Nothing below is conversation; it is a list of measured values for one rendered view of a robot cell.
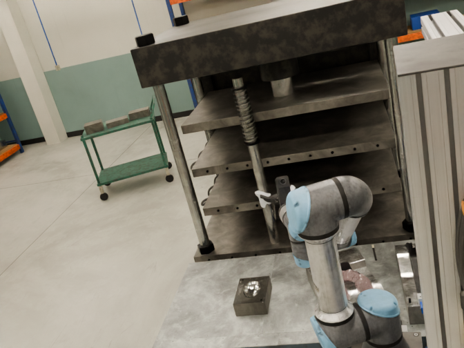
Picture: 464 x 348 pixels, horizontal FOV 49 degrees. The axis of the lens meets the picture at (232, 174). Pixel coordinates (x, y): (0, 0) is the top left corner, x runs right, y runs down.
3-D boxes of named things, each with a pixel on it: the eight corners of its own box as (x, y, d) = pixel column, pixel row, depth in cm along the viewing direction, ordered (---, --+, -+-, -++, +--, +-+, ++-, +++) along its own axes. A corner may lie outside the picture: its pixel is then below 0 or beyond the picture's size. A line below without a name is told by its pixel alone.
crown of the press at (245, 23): (416, 111, 239) (402, -24, 217) (161, 153, 272) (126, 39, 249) (395, 70, 314) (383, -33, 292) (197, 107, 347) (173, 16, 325)
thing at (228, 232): (429, 242, 266) (428, 232, 264) (195, 266, 298) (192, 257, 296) (407, 175, 341) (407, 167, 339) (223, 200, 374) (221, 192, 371)
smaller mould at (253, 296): (267, 314, 231) (264, 302, 228) (236, 316, 235) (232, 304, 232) (272, 287, 249) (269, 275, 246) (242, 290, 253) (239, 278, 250)
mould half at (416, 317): (479, 320, 198) (478, 291, 193) (409, 324, 204) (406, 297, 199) (452, 250, 242) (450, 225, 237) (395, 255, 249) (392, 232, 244)
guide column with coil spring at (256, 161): (290, 291, 301) (241, 78, 253) (281, 292, 302) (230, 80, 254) (291, 285, 305) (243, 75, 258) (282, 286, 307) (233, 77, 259)
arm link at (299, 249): (330, 262, 172) (324, 235, 168) (299, 272, 171) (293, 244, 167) (322, 251, 179) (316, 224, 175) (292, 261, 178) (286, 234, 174)
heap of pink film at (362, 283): (381, 304, 210) (379, 288, 207) (340, 315, 210) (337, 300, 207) (360, 271, 234) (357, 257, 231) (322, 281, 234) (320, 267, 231)
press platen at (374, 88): (390, 98, 252) (389, 88, 250) (182, 134, 279) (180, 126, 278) (378, 67, 314) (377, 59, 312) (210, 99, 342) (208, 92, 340)
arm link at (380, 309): (410, 337, 152) (405, 301, 147) (368, 351, 151) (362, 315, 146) (391, 313, 163) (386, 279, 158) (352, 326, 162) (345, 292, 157)
